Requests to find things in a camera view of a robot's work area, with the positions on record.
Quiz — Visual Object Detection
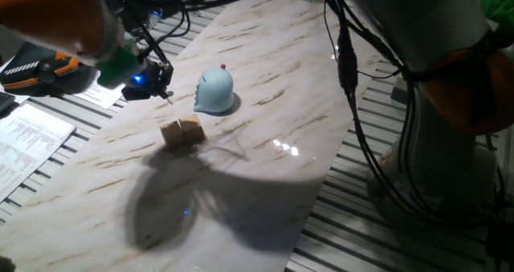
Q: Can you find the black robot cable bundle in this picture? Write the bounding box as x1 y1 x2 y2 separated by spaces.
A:
116 0 507 229

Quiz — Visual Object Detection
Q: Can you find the black orange teach pendant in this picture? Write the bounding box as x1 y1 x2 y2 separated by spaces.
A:
0 42 81 91

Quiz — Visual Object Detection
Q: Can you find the wooden coin holder block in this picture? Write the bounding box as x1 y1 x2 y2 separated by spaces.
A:
159 113 208 149

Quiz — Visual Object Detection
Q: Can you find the green cloth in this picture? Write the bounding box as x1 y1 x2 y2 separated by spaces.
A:
475 0 514 24

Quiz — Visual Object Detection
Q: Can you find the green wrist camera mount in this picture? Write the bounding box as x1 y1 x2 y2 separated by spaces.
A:
96 47 141 87

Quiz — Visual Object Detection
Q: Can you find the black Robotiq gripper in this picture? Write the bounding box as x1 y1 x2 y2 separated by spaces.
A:
121 62 175 101

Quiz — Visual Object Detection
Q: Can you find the light blue piggy bank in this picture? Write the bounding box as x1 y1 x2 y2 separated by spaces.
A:
193 63 235 114

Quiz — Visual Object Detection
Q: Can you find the black computer keyboard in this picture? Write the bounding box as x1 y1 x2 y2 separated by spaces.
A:
0 91 16 115

